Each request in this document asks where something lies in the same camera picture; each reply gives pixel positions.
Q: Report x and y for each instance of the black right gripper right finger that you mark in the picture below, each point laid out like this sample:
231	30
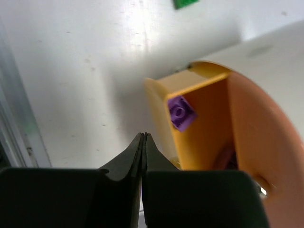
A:
197	199

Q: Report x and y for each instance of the green lego brick right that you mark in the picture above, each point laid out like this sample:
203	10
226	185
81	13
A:
179	4

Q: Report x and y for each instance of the salmon orange top drawer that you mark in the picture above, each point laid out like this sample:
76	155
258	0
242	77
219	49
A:
269	149

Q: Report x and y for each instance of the purple sloped lego brick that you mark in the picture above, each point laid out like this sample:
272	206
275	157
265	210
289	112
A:
181	113

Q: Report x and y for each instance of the yellow orange drawer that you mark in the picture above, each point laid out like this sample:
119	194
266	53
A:
207	141

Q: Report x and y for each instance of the cream cylindrical drawer cabinet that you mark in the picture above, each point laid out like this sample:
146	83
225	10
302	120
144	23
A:
273	61

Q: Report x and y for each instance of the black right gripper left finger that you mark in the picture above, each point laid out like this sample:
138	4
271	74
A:
107	197

